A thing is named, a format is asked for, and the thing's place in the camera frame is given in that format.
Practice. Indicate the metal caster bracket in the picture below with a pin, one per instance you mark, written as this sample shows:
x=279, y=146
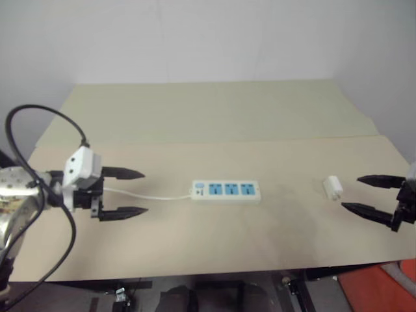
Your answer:
x=121, y=296

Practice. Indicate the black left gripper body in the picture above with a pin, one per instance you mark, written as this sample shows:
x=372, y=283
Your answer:
x=87, y=200

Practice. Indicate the white power strip blue sockets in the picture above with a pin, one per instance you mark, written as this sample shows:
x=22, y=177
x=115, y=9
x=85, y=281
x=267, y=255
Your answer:
x=224, y=190

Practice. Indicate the orange object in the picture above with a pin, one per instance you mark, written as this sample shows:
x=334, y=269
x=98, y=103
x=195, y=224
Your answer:
x=373, y=289

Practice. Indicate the white plug adapter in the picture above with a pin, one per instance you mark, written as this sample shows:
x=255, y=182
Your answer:
x=333, y=187

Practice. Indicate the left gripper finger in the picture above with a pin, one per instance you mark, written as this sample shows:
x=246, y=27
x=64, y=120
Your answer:
x=123, y=214
x=123, y=174

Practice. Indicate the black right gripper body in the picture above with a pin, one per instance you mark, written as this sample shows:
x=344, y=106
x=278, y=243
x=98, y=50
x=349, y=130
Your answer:
x=406, y=204

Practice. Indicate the dark rounded shape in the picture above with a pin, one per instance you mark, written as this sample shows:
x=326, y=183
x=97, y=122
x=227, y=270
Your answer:
x=177, y=299

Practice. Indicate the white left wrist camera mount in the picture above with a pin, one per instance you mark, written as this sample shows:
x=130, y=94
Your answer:
x=78, y=164

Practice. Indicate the black table frame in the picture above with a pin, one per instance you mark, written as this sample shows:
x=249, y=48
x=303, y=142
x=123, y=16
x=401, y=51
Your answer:
x=302, y=289

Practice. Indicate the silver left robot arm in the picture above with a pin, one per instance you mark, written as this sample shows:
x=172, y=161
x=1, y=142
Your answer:
x=14, y=190

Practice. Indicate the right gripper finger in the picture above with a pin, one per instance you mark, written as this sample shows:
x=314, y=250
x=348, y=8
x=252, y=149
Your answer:
x=367, y=212
x=382, y=180

